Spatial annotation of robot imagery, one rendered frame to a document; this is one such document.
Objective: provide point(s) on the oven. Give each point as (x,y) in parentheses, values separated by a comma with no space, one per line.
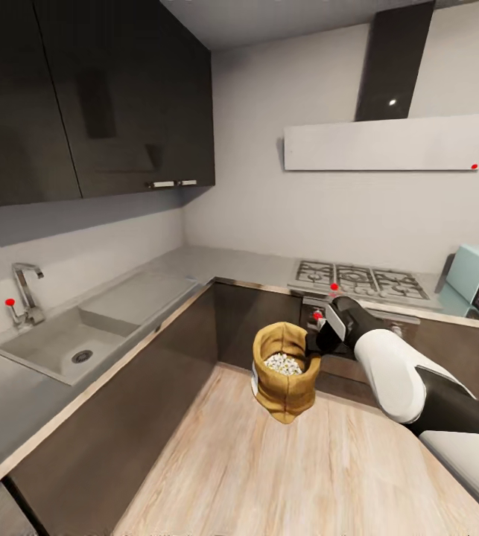
(344,370)

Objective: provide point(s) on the range hood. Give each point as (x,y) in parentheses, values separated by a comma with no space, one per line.
(384,137)

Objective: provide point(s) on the popcorn bag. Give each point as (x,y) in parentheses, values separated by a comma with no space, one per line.
(284,395)

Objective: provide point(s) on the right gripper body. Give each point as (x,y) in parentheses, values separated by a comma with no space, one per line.
(319,343)

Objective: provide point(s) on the drop in sink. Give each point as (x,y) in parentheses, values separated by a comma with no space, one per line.
(69,345)

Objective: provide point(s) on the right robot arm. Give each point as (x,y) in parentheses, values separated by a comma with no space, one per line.
(410,389)

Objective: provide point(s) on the burner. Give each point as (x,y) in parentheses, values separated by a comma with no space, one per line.
(390,285)

